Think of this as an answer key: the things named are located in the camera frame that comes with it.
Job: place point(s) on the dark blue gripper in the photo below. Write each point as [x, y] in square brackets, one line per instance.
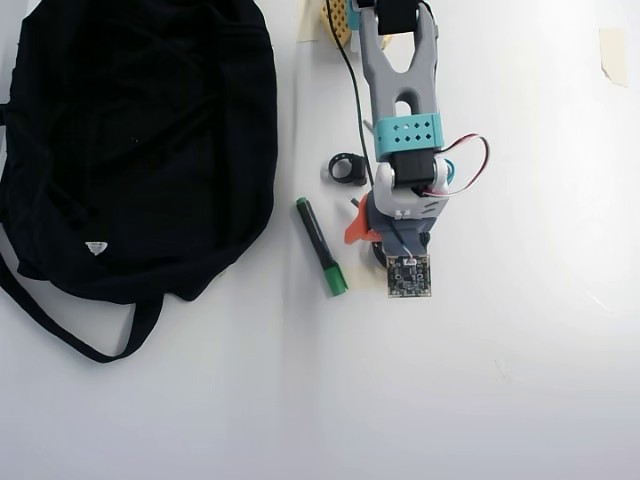
[358, 231]

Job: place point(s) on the grey teal yellow robot arm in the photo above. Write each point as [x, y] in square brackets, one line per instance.
[380, 75]

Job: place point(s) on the black fabric bag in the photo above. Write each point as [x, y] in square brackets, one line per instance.
[125, 150]

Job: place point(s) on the black marker with green cap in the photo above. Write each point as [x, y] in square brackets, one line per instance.
[315, 235]

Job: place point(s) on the long beige masking tape strip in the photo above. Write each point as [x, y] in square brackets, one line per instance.
[365, 282]

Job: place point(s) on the narrow beige masking tape strip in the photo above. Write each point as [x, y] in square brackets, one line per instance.
[309, 22]

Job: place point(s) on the notched beige masking tape strip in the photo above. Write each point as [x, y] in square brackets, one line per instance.
[615, 55]

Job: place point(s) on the square camera circuit board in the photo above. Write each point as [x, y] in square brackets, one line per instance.
[409, 276]

